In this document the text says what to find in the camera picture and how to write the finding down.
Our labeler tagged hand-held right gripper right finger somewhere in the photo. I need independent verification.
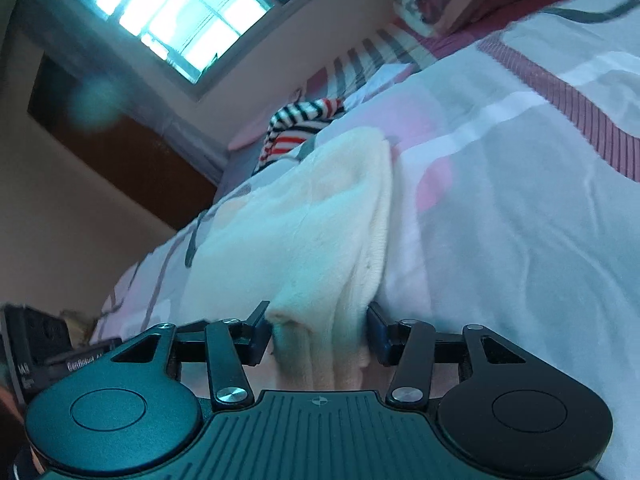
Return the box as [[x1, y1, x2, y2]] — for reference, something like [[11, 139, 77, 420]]
[[367, 302, 526, 404]]

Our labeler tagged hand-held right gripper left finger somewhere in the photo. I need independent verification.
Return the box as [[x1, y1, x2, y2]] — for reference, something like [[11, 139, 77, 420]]
[[110, 301, 274, 409]]

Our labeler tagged cream knit sweater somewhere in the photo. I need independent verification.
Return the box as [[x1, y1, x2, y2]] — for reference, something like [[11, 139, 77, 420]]
[[181, 126, 397, 394]]

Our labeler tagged brown wooden wardrobe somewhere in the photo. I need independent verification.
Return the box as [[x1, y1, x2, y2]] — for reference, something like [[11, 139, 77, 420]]
[[27, 54, 222, 232]]

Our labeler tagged pink grey patterned quilt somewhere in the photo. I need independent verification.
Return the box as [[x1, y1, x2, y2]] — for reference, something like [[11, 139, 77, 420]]
[[90, 0, 640, 480]]

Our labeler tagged black white red striped garment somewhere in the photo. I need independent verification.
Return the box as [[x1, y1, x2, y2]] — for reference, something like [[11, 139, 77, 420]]
[[251, 98, 347, 177]]

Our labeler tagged white cloth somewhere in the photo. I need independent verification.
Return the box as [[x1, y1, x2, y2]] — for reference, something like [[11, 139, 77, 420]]
[[344, 63, 422, 112]]

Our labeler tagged striped bed sheet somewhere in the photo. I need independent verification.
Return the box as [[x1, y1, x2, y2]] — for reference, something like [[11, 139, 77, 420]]
[[219, 7, 501, 193]]

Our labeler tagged window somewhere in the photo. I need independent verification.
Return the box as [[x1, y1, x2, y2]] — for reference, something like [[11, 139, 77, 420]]
[[74, 0, 342, 102]]

